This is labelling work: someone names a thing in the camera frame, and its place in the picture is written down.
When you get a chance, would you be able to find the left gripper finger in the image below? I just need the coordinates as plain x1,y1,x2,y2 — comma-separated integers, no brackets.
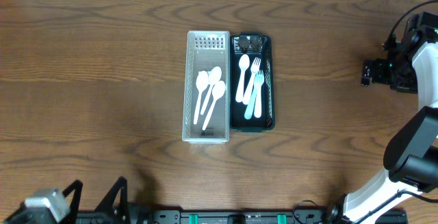
61,179,83,224
94,177,131,224

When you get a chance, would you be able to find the pale blue plastic fork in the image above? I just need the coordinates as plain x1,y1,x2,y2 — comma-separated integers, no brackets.
244,70,264,120

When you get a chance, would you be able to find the white fork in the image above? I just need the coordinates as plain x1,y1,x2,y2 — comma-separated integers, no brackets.
254,88,261,119
242,57,261,105

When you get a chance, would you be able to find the white spoon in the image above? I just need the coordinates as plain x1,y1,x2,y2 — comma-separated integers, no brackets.
194,71,209,125
202,81,226,131
235,54,250,103
201,66,222,115

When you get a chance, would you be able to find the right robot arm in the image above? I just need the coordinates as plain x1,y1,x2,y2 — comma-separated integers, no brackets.
325,12,437,223

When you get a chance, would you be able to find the black plastic basket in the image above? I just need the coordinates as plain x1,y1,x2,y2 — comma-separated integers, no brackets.
230,33,275,132

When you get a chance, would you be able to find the clear plastic basket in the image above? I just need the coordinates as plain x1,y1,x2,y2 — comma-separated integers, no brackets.
182,31,231,144

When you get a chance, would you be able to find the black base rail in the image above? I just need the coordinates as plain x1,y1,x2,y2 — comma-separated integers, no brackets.
75,209,409,224

